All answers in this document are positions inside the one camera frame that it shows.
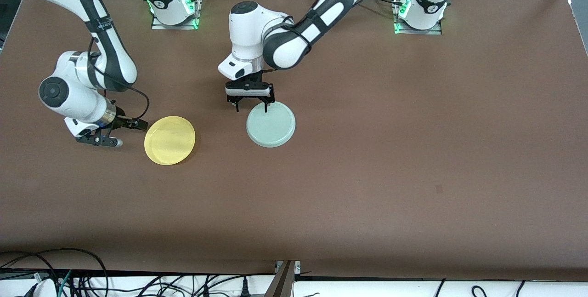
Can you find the brown table cover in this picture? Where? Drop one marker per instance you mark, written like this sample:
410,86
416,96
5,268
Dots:
321,196

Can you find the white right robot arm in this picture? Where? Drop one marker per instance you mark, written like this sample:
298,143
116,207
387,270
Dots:
69,94

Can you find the white lower shelf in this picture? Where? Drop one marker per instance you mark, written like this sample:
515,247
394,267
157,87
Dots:
367,290

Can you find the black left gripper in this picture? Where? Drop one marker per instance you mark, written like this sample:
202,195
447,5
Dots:
253,78

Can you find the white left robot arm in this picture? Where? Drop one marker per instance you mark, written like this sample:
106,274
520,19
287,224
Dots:
248,35

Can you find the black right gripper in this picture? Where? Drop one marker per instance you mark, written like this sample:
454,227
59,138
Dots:
123,122

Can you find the yellow round plate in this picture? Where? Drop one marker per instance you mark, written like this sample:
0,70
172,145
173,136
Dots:
170,140

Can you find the pale green round plate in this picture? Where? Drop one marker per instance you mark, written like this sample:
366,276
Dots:
271,127

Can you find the aluminium profile post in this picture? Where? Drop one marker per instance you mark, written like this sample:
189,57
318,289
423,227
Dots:
282,281

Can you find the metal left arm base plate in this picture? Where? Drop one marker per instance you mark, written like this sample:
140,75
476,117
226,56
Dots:
434,31

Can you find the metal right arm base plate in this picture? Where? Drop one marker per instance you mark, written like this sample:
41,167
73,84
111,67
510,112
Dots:
158,25

